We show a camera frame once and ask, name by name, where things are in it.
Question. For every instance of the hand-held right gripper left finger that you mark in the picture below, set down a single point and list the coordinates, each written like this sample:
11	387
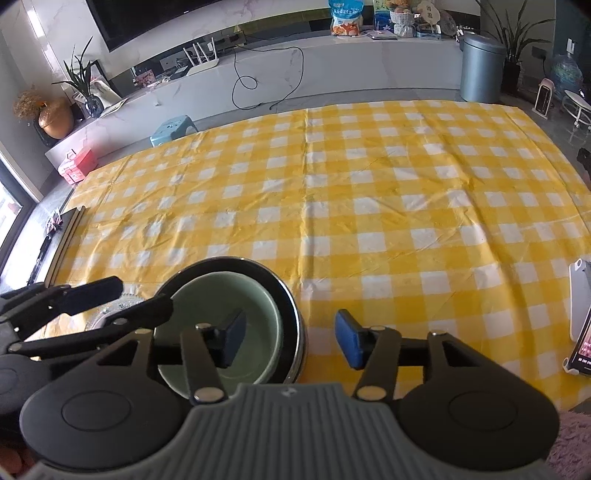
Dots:
238	334

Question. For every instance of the pink box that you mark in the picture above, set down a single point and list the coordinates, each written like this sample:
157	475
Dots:
81	161

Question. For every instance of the green plant in glass vase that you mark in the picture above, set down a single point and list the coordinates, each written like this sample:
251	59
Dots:
92	104

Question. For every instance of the pink fluffy rug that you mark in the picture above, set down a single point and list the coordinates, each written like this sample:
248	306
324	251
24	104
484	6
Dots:
572	443

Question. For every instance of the light blue plastic stool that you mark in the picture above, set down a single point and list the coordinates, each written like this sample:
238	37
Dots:
173	129

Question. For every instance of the white router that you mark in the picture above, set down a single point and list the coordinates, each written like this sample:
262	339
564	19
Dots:
203	67

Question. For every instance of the long white tv cabinet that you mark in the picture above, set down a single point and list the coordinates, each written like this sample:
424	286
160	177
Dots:
346	69

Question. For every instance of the grey metal trash can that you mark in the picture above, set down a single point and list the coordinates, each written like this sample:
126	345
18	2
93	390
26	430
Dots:
482	69

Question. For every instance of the pink space heater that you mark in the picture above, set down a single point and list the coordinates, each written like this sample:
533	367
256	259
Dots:
545	99

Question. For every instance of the orange vase with dried flowers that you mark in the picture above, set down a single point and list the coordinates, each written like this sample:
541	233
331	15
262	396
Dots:
55	120

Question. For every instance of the yellow checkered tablecloth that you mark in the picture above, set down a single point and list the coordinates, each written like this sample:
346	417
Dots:
369	207

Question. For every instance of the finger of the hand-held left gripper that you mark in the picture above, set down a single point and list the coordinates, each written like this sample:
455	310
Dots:
92	293
138	316

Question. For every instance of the blue and white snack bag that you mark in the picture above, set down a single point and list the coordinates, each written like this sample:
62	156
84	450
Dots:
346	21

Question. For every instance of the wooden framed board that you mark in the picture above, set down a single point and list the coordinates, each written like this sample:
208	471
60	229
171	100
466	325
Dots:
64	240

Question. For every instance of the white round stand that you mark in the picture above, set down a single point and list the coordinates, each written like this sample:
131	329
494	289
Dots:
577	99

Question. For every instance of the flower basket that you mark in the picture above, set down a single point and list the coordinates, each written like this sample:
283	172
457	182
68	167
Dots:
402	21

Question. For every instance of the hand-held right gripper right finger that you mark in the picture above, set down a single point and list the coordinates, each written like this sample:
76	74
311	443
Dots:
346	337

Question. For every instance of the black smartphone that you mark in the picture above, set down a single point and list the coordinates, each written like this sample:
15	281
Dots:
582	346

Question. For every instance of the potted plant in black pot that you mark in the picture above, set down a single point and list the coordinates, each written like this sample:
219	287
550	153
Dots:
511	76

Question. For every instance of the blue water bottle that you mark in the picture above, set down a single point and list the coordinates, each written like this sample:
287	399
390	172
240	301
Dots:
567	74

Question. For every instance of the silver laptop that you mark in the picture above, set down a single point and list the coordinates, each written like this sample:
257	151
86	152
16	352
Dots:
382	35

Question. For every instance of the black television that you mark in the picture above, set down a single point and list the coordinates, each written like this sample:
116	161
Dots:
184	18

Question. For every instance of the green ceramic bowl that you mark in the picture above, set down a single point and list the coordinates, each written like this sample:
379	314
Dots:
198	300

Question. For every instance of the clear patterned glass plate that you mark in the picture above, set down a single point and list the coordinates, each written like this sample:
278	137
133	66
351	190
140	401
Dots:
131	303

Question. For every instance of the teal steel bowl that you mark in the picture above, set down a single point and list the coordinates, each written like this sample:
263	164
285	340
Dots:
295	341

